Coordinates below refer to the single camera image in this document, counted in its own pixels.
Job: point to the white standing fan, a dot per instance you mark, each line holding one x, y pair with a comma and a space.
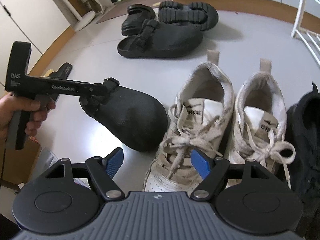
83, 21

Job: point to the white printed sneaker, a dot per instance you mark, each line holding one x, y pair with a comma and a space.
260, 122
200, 110

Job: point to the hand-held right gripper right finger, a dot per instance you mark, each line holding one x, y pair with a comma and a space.
200, 162

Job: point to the person's left hand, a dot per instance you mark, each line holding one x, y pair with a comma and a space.
6, 115

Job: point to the black mesh sneaker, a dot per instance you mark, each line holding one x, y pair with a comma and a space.
305, 135

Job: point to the brown doormat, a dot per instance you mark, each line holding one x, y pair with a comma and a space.
112, 17

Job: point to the white cabinet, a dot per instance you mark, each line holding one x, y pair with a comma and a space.
25, 17

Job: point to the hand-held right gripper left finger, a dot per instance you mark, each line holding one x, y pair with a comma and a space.
115, 161

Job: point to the white shoe rack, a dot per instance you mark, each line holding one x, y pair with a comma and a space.
298, 12

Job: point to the brown cardboard piece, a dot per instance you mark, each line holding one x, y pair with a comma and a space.
30, 160

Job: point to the black fabric clog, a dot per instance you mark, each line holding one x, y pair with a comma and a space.
170, 40
132, 120

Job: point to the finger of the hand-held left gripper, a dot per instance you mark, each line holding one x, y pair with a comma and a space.
105, 87

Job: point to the black slide sandal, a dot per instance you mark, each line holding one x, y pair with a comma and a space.
62, 70

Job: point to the yellow slipper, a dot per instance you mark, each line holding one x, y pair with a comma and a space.
47, 73

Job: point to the black chunky shoe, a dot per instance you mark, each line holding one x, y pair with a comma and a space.
190, 12
135, 20

